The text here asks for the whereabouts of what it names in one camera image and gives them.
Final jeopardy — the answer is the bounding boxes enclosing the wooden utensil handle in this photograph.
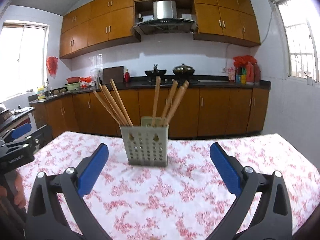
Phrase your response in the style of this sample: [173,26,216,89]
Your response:
[151,76,161,127]
[163,80,189,126]
[160,80,178,126]

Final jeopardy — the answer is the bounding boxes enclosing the person's left hand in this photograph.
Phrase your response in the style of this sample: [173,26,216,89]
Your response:
[1,170,26,209]

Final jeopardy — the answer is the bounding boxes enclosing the floral pink tablecloth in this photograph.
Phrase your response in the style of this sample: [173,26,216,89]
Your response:
[19,132,319,239]

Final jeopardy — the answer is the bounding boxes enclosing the yellow detergent bottle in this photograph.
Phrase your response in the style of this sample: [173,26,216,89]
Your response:
[37,86,46,100]

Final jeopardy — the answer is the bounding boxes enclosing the lower wooden cabinets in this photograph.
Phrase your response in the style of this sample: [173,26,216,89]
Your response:
[30,87,269,139]

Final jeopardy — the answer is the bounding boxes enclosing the wooden cabinets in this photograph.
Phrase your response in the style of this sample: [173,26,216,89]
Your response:
[30,87,269,139]
[60,0,260,59]

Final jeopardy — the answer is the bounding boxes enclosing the grey perforated utensil holder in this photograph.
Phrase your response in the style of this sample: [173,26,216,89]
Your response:
[120,116,169,167]

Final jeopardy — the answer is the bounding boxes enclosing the bundle chopstick three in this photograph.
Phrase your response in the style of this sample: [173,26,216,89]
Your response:
[110,79,133,126]

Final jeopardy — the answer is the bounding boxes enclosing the bundle chopstick one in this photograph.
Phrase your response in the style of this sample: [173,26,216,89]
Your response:
[93,90,122,126]

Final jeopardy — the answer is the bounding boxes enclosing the green basin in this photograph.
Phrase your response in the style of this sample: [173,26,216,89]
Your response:
[66,82,81,91]

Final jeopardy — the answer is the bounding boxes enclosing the red bowl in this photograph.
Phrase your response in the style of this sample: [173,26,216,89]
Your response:
[66,76,80,83]

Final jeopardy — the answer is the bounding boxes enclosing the left window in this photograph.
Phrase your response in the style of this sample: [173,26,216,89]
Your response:
[1,22,48,102]

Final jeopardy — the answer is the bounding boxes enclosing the window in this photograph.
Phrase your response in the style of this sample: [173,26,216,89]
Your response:
[1,22,48,102]
[273,0,319,85]

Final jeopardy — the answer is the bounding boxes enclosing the red bottle on counter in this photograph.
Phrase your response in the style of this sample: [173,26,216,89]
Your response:
[124,68,130,83]

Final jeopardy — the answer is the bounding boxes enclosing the red thermos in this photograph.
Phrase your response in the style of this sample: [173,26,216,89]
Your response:
[246,62,254,85]

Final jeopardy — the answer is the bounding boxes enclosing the dark cutting board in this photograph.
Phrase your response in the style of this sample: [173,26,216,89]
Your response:
[102,66,124,85]

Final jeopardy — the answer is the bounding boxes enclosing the black countertop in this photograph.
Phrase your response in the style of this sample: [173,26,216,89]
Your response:
[28,75,271,105]

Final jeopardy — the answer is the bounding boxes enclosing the red plastic bag on counter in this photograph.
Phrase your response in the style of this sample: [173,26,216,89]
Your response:
[233,55,257,68]

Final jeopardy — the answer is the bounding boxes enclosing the steel pot with lid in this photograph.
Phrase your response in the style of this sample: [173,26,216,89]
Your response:
[172,63,195,79]

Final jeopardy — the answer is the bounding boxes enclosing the gas stove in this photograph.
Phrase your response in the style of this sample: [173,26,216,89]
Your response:
[141,77,200,85]

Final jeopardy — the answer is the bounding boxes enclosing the upper wooden cabinets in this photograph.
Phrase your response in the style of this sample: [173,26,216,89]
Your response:
[60,0,260,59]

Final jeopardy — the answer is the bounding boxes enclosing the steel range hood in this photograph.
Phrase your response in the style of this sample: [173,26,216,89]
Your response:
[133,0,197,35]

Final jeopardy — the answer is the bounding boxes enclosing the right window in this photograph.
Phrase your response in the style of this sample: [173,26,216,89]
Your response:
[273,0,319,85]

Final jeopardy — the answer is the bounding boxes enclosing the red bag hanging on wall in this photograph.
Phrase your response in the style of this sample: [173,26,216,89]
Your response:
[46,56,59,78]

